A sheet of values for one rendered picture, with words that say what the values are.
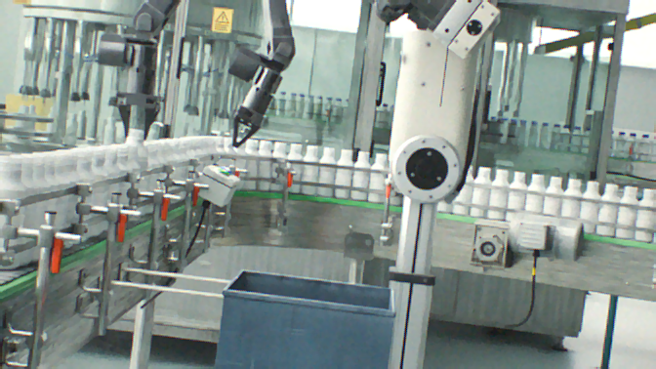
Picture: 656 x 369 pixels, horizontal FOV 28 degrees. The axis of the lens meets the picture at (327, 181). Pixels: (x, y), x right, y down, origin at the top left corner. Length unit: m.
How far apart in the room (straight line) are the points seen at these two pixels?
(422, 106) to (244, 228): 1.43
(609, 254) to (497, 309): 3.92
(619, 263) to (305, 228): 1.04
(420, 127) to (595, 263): 1.43
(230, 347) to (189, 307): 3.90
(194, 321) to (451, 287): 2.31
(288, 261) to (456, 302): 2.15
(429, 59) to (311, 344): 0.88
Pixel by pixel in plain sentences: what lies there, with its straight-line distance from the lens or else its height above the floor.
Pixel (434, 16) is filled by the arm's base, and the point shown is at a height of 1.52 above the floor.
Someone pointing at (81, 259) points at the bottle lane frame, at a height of 0.99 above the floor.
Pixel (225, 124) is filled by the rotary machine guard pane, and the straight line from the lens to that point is 6.24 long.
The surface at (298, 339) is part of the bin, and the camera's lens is 2.39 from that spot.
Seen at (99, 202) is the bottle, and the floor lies 1.07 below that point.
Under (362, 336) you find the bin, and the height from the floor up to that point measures 0.90.
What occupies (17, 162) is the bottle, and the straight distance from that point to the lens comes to 1.99.
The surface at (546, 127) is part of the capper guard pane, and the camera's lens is 8.16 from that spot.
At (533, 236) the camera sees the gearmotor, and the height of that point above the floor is 0.98.
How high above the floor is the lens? 1.29
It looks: 3 degrees down
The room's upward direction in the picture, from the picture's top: 7 degrees clockwise
